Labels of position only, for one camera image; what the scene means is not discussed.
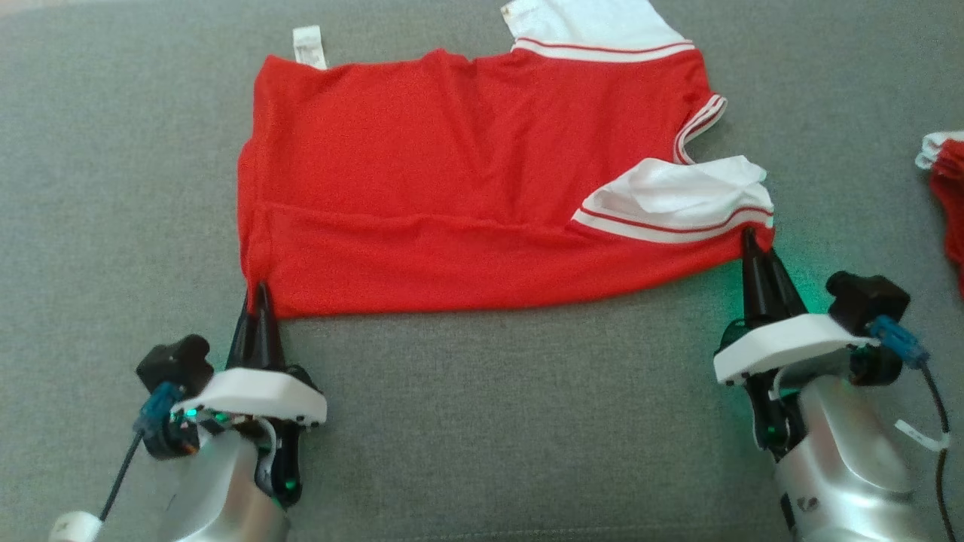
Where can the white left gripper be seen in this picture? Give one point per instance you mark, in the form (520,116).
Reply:
(256,395)

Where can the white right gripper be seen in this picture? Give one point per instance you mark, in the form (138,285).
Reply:
(791,342)

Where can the red shorts with white trim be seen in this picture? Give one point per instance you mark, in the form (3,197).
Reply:
(950,196)

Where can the red and white shirt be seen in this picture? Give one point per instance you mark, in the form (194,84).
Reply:
(452,188)

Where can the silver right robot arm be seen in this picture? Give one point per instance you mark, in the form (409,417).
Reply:
(851,467)

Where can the grey sofa seat cushion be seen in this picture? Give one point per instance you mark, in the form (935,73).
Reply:
(489,421)

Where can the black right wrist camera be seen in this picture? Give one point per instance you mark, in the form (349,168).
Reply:
(866,297)

